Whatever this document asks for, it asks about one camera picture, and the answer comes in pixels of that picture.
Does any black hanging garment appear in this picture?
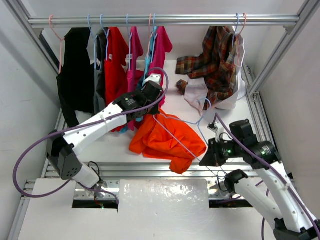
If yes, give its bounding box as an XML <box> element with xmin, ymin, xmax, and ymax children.
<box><xmin>56</xmin><ymin>28</ymin><xmax>95</xmax><ymax>128</ymax></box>

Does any grey hanging garment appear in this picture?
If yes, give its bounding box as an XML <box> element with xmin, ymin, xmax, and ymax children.
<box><xmin>90</xmin><ymin>27</ymin><xmax>109</xmax><ymax>114</ymax></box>

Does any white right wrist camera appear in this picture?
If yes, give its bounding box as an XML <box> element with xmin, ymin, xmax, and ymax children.
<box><xmin>207</xmin><ymin>122</ymin><xmax>220</xmax><ymax>133</ymax></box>

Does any red hanging t shirt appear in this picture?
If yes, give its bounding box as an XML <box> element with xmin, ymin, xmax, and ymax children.
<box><xmin>103</xmin><ymin>26</ymin><xmax>131</xmax><ymax>133</ymax></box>

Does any magenta hanging shirt left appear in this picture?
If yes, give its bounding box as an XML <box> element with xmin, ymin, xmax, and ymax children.
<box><xmin>121</xmin><ymin>26</ymin><xmax>145</xmax><ymax>132</ymax></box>

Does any orange t shirt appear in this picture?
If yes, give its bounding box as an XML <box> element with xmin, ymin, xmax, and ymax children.
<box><xmin>129</xmin><ymin>108</ymin><xmax>208</xmax><ymax>175</ymax></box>

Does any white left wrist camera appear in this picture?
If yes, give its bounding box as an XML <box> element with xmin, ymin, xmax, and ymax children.
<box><xmin>142</xmin><ymin>73</ymin><xmax>162</xmax><ymax>85</ymax></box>

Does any blue hanger right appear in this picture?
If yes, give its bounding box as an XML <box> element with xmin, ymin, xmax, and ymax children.
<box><xmin>232</xmin><ymin>13</ymin><xmax>240</xmax><ymax>47</ymax></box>

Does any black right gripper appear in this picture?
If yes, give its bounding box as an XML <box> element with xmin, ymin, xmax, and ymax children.
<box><xmin>199</xmin><ymin>137</ymin><xmax>244</xmax><ymax>168</ymax></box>

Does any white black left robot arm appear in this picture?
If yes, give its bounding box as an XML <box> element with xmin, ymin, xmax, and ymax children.
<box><xmin>46</xmin><ymin>81</ymin><xmax>164</xmax><ymax>189</ymax></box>

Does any aluminium hanging rail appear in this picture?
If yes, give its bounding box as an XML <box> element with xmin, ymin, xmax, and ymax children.
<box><xmin>28</xmin><ymin>13</ymin><xmax>300</xmax><ymax>29</ymax></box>

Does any magenta hanging shirt right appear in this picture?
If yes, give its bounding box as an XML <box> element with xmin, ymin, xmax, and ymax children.
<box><xmin>134</xmin><ymin>26</ymin><xmax>173</xmax><ymax>131</ymax></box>

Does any magenta hanging shirt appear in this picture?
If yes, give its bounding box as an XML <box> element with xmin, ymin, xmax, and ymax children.
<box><xmin>134</xmin><ymin>26</ymin><xmax>173</xmax><ymax>131</ymax></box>
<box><xmin>121</xmin><ymin>26</ymin><xmax>145</xmax><ymax>132</ymax></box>

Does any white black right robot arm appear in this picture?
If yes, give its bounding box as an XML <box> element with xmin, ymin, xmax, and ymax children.
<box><xmin>199</xmin><ymin>119</ymin><xmax>320</xmax><ymax>240</ymax></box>

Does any aluminium frame front rail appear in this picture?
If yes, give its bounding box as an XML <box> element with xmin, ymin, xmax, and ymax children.
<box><xmin>90</xmin><ymin>162</ymin><xmax>258</xmax><ymax>179</ymax></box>

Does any pink hanger far left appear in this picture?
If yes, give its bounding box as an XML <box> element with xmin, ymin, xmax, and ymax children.
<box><xmin>48</xmin><ymin>14</ymin><xmax>66</xmax><ymax>75</ymax></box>

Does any teal hanging garment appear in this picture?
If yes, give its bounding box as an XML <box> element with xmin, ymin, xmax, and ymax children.
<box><xmin>118</xmin><ymin>59</ymin><xmax>150</xmax><ymax>134</ymax></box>

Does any plaid flannel shirt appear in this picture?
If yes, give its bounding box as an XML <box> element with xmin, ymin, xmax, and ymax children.
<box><xmin>175</xmin><ymin>26</ymin><xmax>238</xmax><ymax>111</ymax></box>

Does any white hanging garment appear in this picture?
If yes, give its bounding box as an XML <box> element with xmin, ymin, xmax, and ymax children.
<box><xmin>186</xmin><ymin>34</ymin><xmax>246</xmax><ymax>112</ymax></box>

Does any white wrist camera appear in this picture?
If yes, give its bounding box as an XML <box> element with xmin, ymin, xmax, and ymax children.
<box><xmin>207</xmin><ymin>122</ymin><xmax>220</xmax><ymax>133</ymax></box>
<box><xmin>142</xmin><ymin>73</ymin><xmax>162</xmax><ymax>85</ymax></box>

